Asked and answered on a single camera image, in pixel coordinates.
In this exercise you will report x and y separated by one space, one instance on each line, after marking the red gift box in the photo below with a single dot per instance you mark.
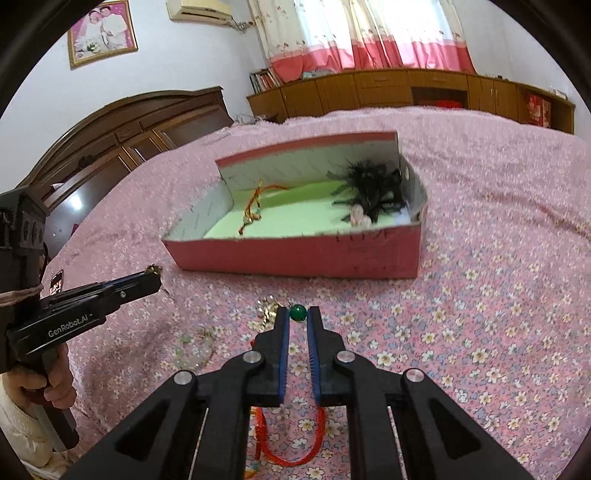
539 110

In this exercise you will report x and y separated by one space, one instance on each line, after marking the framed wedding photo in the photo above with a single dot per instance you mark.
105 31

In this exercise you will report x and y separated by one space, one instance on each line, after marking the pink white curtains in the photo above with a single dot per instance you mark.
307 37

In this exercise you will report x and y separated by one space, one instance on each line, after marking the white sleeve forearm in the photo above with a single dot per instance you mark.
24 433

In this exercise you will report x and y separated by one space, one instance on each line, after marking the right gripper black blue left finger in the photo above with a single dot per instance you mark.
195 426

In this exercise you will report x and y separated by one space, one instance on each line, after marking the pink floral bedspread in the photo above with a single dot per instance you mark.
499 315

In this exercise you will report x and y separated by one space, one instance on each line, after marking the gold crystal earrings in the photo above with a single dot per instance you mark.
266 309

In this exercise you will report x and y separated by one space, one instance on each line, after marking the black feather hair accessory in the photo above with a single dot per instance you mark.
376 187

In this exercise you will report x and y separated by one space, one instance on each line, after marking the books on cabinet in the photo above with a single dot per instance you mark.
264 80

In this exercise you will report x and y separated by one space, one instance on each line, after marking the pink cardboard box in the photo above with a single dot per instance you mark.
301 233

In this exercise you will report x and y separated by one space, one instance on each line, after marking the long wooden cabinet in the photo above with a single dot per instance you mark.
395 88

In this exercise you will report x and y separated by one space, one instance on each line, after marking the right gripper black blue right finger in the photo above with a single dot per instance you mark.
401 426

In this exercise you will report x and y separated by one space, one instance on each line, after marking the green bead pendant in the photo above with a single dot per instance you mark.
298 313

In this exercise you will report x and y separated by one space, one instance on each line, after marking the pink hair clip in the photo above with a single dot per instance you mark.
359 218

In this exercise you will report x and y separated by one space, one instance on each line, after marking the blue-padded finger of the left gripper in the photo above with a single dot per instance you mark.
128 280

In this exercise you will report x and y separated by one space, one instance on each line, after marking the dark wooden headboard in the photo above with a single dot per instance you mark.
85 164

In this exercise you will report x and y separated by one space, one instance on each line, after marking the cream wall air conditioner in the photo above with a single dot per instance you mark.
205 11

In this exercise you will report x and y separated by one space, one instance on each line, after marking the small gold brooch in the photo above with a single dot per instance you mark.
154 269

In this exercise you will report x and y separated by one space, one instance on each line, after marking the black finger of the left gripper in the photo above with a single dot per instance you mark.
138 290

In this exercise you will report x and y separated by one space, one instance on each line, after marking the person's left hand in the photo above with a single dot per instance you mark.
57 387

